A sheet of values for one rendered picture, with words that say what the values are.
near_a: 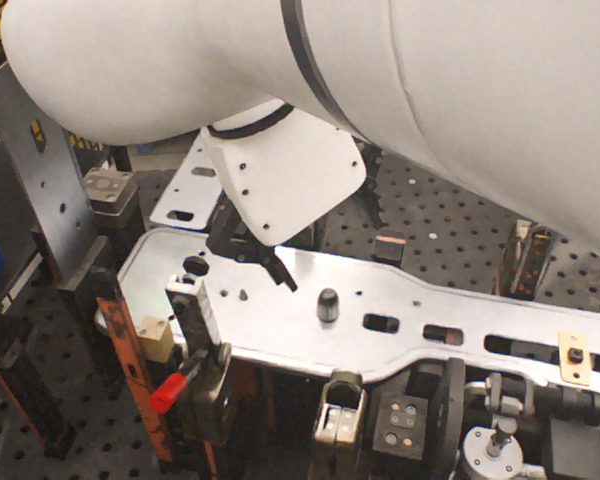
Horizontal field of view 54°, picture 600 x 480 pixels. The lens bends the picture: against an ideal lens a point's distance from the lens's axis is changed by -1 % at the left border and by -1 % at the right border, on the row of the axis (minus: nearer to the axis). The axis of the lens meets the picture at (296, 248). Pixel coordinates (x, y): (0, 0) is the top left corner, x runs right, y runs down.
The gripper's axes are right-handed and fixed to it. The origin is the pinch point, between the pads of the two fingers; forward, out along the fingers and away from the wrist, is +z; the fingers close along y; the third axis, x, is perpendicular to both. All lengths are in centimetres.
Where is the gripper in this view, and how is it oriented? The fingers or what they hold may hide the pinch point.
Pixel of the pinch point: (326, 244)
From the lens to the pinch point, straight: 51.8
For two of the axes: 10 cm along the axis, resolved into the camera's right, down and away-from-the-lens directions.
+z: 3.7, 6.5, 6.6
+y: 8.0, -5.8, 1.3
